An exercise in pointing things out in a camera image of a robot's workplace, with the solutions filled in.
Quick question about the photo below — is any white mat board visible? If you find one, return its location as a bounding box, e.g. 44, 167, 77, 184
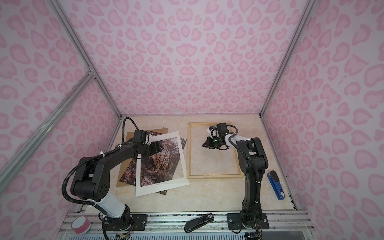
135, 130, 190, 198

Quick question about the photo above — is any light wooden picture frame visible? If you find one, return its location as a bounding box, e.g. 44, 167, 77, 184
187, 122, 244, 180

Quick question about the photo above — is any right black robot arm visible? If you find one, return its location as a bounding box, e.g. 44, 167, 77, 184
203, 123, 269, 228

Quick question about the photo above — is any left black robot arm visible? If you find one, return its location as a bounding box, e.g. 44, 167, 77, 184
62, 130, 164, 230

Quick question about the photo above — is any autumn forest photo print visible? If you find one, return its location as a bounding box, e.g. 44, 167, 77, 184
118, 130, 188, 196

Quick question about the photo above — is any blue stapler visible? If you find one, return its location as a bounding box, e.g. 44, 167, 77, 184
267, 171, 286, 201

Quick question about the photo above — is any black stapler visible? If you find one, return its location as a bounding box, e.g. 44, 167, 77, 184
184, 213, 215, 233

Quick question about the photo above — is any pink white tape roll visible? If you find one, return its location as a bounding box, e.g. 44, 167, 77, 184
71, 216, 91, 235

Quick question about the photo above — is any brown frame backing board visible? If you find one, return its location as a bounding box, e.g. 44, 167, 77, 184
115, 127, 169, 188

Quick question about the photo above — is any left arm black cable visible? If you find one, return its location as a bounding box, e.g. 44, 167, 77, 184
61, 116, 140, 208

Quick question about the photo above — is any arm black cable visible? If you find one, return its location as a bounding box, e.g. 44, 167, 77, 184
224, 124, 261, 184
61, 116, 140, 208

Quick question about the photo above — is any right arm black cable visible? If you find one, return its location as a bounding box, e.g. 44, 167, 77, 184
224, 124, 261, 184

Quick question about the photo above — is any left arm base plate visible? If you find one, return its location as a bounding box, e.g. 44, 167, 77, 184
104, 214, 148, 232

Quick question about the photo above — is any aluminium mounting rail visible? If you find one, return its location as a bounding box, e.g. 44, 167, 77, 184
56, 210, 318, 240

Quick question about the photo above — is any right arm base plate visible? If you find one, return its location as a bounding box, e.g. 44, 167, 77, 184
226, 213, 270, 231

